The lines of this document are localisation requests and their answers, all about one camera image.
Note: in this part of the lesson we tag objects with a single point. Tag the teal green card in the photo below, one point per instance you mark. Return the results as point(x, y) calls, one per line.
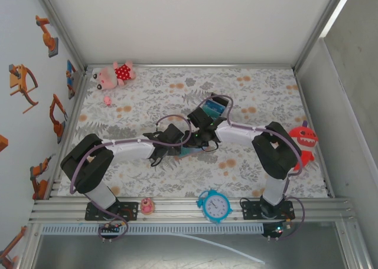
point(186, 152)

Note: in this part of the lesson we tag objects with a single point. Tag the brown leather card holder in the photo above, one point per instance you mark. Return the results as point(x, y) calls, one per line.
point(195, 156)

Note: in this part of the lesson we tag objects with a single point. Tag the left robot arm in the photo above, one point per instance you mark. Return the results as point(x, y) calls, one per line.
point(130, 148)

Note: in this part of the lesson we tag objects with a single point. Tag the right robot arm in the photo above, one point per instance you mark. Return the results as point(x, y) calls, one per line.
point(236, 131)

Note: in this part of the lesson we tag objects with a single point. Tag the green VIP card stack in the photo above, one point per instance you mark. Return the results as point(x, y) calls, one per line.
point(212, 113)

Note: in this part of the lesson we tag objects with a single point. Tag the clear acrylic card box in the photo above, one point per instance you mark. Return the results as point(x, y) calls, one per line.
point(204, 105)

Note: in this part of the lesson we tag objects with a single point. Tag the blue VIP card stack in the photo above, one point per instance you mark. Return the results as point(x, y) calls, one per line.
point(214, 105)

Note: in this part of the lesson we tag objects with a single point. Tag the black card stack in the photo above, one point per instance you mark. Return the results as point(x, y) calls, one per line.
point(221, 101)

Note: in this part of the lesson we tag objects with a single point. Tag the floral tablecloth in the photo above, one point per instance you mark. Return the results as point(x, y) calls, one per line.
point(177, 83)

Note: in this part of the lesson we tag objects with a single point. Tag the blue alarm clock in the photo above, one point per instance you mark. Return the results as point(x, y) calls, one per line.
point(215, 207)

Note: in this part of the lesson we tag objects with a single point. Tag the pink bear figure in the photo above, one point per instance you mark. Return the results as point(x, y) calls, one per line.
point(147, 205)

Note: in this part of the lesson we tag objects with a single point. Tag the small pink pig figure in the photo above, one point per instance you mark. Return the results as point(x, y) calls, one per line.
point(107, 100)

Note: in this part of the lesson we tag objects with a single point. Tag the pink pig plush toy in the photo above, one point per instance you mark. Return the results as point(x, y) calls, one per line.
point(124, 72)

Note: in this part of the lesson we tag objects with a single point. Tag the red monster plush toy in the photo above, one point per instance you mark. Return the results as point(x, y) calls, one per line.
point(304, 136)

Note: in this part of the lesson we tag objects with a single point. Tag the white plastic tube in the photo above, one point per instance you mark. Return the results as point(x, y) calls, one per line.
point(224, 246)

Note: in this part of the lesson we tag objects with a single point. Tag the blue and orange sticker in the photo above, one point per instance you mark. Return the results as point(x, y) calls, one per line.
point(71, 74)

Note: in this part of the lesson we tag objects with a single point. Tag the orange claw sticker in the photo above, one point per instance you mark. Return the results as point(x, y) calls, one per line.
point(19, 80)

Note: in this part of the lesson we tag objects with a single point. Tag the aluminium frame rail, wide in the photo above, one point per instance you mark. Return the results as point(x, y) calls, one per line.
point(177, 210)

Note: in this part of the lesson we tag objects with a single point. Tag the aluminium frame rail, thin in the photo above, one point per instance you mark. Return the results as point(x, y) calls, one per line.
point(192, 65)

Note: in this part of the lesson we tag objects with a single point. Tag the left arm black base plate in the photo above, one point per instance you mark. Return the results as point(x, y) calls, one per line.
point(131, 211)

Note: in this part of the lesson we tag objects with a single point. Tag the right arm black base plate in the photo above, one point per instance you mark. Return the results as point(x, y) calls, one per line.
point(249, 211)

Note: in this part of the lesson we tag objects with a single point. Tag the aluminium frame side rail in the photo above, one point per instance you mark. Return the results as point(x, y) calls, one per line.
point(77, 104)

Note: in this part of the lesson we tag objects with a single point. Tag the aluminium frame post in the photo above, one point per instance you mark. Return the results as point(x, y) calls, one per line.
point(59, 24)
point(322, 24)

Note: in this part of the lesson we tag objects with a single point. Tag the orange wall sticker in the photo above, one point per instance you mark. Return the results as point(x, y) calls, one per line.
point(3, 143)

